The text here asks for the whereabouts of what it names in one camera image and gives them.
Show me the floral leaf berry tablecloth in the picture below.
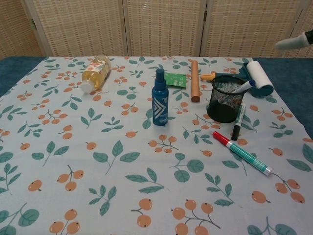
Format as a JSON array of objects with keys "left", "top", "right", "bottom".
[{"left": 0, "top": 56, "right": 313, "bottom": 235}]

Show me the brown wooden rod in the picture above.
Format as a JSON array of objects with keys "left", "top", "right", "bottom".
[{"left": 190, "top": 60, "right": 201, "bottom": 103}]

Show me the teal lint roller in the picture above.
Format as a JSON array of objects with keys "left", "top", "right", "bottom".
[{"left": 200, "top": 61, "right": 274, "bottom": 96}]

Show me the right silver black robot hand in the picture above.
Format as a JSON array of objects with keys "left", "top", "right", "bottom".
[{"left": 275, "top": 30, "right": 313, "bottom": 51}]

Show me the bamboo folding screen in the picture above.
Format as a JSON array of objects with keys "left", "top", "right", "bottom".
[{"left": 0, "top": 0, "right": 313, "bottom": 59}]

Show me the blue cap white marker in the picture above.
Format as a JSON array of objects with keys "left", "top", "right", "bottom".
[{"left": 233, "top": 79, "right": 255, "bottom": 95}]

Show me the blue felt table cover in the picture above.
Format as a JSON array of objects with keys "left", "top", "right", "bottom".
[{"left": 0, "top": 56, "right": 313, "bottom": 118}]

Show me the green sachet packet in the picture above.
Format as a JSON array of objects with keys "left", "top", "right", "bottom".
[{"left": 164, "top": 72, "right": 188, "bottom": 88}]

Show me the blue spray bottle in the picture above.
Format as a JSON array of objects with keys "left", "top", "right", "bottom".
[{"left": 151, "top": 69, "right": 169, "bottom": 127}]

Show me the red cap marker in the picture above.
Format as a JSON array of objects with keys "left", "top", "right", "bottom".
[{"left": 212, "top": 131, "right": 273, "bottom": 176}]

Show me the clear bottle of yellow tea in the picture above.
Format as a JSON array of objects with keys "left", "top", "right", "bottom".
[{"left": 81, "top": 55, "right": 112, "bottom": 94}]

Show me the black marker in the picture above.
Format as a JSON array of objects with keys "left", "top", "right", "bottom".
[{"left": 231, "top": 103, "right": 246, "bottom": 141}]

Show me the black mesh pen holder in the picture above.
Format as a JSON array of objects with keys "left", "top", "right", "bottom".
[{"left": 206, "top": 74, "right": 245, "bottom": 123}]

